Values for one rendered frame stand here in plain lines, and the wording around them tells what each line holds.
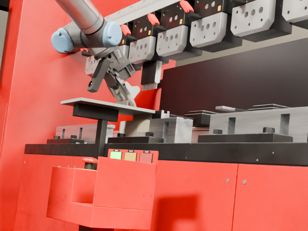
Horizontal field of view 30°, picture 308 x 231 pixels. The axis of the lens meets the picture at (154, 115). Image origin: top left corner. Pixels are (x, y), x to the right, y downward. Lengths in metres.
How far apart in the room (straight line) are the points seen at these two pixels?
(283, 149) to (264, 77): 1.13
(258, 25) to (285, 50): 0.76
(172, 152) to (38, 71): 1.34
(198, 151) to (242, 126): 0.14
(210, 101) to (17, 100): 0.87
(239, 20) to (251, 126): 0.29
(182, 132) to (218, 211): 0.49
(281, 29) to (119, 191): 0.58
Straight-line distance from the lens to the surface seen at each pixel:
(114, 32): 1.71
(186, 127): 1.75
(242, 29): 1.53
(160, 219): 1.52
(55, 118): 2.74
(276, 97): 2.21
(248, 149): 1.25
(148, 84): 1.99
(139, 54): 2.00
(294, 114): 1.34
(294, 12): 1.38
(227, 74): 2.48
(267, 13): 1.46
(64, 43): 1.77
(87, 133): 2.34
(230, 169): 1.29
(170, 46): 1.82
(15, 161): 2.68
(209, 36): 1.64
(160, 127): 1.82
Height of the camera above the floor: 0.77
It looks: 6 degrees up
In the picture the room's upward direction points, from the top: 6 degrees clockwise
